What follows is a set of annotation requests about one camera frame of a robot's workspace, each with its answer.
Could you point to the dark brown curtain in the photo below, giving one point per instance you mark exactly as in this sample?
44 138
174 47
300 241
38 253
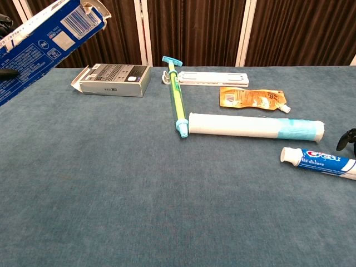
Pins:
194 27

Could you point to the grey printed cardboard box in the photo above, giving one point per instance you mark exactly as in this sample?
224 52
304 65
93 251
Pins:
116 80

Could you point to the blue white toothpaste tube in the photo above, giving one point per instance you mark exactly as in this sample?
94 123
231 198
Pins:
320 161

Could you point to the blue white toothpaste box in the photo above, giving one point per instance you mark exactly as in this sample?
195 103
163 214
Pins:
41 44

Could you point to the white partition frame post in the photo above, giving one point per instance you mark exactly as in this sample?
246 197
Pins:
143 33
353 60
20 8
246 33

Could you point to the orange spout pouch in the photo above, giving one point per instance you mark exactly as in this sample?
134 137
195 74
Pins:
250 97

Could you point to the white flat package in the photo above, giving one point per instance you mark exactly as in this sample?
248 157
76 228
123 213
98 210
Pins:
214 78

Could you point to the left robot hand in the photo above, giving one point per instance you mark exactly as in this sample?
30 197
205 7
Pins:
6 23

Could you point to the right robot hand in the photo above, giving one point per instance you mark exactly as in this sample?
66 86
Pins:
346 139

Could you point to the blue-green table cloth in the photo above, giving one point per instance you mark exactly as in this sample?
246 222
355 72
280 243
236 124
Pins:
111 180

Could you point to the white tube with teal band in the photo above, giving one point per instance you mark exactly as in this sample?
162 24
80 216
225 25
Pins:
236 125

